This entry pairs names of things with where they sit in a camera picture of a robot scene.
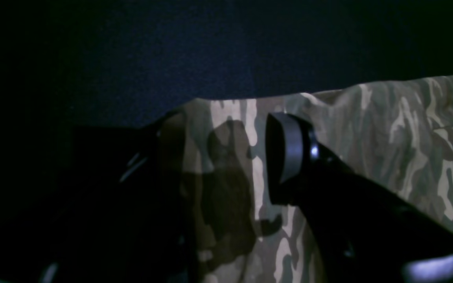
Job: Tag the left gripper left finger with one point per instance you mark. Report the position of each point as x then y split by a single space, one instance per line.
120 218

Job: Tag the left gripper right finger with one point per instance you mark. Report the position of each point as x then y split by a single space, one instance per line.
365 233

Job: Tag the camouflage t-shirt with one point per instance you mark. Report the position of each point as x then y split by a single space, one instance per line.
397 134

